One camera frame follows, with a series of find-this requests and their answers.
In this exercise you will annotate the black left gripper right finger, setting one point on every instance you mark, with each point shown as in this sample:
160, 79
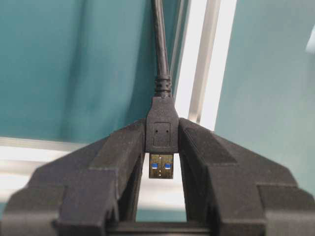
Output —
238, 192

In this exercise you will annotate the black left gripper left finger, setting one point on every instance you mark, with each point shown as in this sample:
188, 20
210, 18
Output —
80, 193

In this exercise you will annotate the aluminium extrusion frame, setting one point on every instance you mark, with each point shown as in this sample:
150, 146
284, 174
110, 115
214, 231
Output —
201, 72

